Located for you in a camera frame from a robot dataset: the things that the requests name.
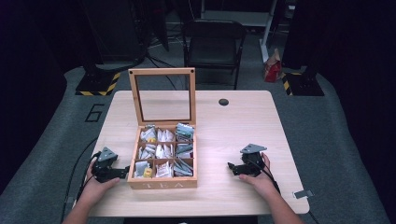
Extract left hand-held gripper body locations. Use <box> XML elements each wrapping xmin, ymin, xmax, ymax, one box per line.
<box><xmin>91</xmin><ymin>147</ymin><xmax>121</xmax><ymax>184</ymax></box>

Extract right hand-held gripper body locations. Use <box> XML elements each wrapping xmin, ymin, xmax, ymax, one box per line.
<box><xmin>239</xmin><ymin>143</ymin><xmax>268</xmax><ymax>178</ymax></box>

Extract wooden tea box with lid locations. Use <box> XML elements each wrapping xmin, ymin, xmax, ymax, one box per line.
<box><xmin>127</xmin><ymin>67</ymin><xmax>199</xmax><ymax>190</ymax></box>

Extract person's left hand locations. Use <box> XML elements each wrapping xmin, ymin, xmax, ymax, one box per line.
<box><xmin>78</xmin><ymin>161</ymin><xmax>121</xmax><ymax>208</ymax></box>

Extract person's right hand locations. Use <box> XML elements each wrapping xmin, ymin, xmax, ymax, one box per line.
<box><xmin>238</xmin><ymin>151</ymin><xmax>282</xmax><ymax>201</ymax></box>

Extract assorted tea bag packets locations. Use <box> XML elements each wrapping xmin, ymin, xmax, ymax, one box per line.
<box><xmin>134</xmin><ymin>122</ymin><xmax>196</xmax><ymax>179</ymax></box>

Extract grey metal table clip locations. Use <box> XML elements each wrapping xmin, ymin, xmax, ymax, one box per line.
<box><xmin>292</xmin><ymin>189</ymin><xmax>315</xmax><ymax>201</ymax></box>

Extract black yellow-striped stand base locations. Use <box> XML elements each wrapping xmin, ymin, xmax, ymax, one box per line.
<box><xmin>75</xmin><ymin>68</ymin><xmax>122</xmax><ymax>97</ymax></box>
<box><xmin>281</xmin><ymin>71</ymin><xmax>325</xmax><ymax>97</ymax></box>

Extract red paper bag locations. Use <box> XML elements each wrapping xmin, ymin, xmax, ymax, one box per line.
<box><xmin>263</xmin><ymin>48</ymin><xmax>283</xmax><ymax>84</ymax></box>

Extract black folding chair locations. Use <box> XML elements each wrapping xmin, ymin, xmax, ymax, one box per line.
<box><xmin>181</xmin><ymin>19</ymin><xmax>248</xmax><ymax>91</ymax></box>

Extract black cabinet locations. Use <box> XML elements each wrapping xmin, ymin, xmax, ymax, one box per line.
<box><xmin>78</xmin><ymin>0</ymin><xmax>149</xmax><ymax>64</ymax></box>

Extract white desk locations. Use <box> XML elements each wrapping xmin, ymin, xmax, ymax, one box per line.
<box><xmin>200</xmin><ymin>0</ymin><xmax>279</xmax><ymax>63</ymax></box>

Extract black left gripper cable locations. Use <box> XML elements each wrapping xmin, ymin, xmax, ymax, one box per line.
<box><xmin>76</xmin><ymin>150</ymin><xmax>103</xmax><ymax>202</ymax></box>

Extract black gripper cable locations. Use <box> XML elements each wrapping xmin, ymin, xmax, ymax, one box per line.
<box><xmin>247</xmin><ymin>158</ymin><xmax>321</xmax><ymax>224</ymax></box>
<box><xmin>76</xmin><ymin>150</ymin><xmax>103</xmax><ymax>202</ymax></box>

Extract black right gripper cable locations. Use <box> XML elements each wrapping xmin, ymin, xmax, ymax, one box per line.
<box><xmin>247</xmin><ymin>158</ymin><xmax>321</xmax><ymax>224</ymax></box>

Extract long black floor cable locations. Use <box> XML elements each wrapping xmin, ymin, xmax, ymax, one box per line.
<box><xmin>60</xmin><ymin>137</ymin><xmax>98</xmax><ymax>224</ymax></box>

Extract black floor cables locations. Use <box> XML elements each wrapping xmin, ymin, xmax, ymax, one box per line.
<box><xmin>144</xmin><ymin>31</ymin><xmax>190</xmax><ymax>91</ymax></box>

